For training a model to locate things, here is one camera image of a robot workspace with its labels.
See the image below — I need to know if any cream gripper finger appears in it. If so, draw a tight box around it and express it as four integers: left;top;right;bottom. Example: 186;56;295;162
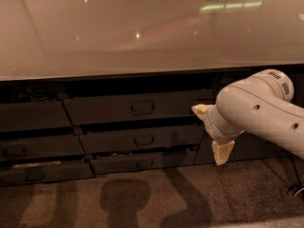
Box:
212;141;235;165
191;104;214;122

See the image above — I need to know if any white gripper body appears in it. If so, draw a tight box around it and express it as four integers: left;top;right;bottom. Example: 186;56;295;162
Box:
203;105;244;143

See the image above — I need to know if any dark cabinet door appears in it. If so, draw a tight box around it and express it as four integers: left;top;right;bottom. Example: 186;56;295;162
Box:
194;69;304;165

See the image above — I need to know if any dark object on floor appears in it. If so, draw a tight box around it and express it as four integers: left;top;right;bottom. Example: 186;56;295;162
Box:
288;183;304;197

